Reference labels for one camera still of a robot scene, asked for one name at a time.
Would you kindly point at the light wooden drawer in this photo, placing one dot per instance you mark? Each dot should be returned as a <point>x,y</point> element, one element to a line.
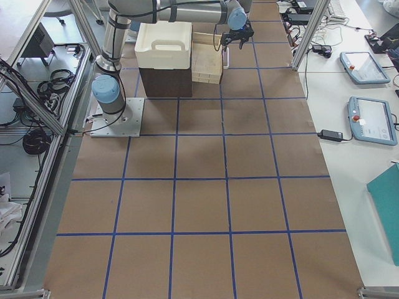
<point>207,64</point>

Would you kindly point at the white plastic tray box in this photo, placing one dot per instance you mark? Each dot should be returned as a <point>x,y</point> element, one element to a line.
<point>164,45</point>

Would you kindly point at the dark brown wooden cabinet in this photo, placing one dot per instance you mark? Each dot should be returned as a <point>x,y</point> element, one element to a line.
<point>164,83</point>

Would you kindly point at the upper blue teach pendant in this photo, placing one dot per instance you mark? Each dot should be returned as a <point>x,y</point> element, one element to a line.
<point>363,68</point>

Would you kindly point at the blue teach pendant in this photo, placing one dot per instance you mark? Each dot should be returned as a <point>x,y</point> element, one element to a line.
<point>363,68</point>
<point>370,120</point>

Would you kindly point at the small black power adapter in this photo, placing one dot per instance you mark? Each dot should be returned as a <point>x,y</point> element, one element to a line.
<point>330,135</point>

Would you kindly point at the brown paper table cover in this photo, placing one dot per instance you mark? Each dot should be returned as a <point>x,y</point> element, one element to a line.
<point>224,195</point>

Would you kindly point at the lower blue teach pendant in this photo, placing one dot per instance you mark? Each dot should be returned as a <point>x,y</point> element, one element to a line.
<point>370,120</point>

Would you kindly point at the black box on shelf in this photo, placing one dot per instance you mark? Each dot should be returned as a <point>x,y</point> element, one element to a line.
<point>40,45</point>

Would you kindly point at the teal folder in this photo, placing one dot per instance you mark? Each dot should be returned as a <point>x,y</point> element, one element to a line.
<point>384,192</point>

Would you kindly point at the crumpled white cloth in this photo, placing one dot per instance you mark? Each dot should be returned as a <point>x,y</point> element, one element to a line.
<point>11,212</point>

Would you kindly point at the aluminium frame post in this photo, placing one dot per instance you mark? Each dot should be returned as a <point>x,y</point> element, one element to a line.
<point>313,24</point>

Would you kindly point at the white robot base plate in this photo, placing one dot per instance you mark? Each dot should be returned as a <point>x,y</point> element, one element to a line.
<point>129,124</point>

